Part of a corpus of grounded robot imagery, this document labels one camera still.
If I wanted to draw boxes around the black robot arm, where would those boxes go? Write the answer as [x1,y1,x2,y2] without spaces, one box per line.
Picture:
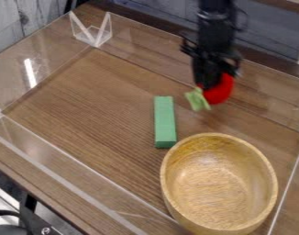
[180,0,241,90]

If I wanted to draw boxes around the black table frame bracket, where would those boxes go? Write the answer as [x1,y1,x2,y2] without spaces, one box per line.
[20,193,62,235]

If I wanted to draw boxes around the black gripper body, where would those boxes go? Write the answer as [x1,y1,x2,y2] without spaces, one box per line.
[180,12,241,75]

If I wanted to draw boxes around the clear acrylic enclosure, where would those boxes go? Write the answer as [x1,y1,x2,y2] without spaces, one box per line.
[0,17,299,235]

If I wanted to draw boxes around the wooden bowl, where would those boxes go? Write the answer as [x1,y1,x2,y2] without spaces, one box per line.
[158,132,277,235]

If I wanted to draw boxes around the black cable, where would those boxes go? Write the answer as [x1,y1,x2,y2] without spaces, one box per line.
[0,209,33,235]

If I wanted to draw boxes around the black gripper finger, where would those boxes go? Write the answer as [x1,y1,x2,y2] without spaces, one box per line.
[201,62,230,90]
[192,61,204,85]

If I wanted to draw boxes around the red plush strawberry toy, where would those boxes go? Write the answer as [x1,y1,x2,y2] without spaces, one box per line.
[185,73,233,111]

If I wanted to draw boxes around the green rectangular block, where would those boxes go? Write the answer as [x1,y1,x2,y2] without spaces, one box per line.
[154,96,176,149]

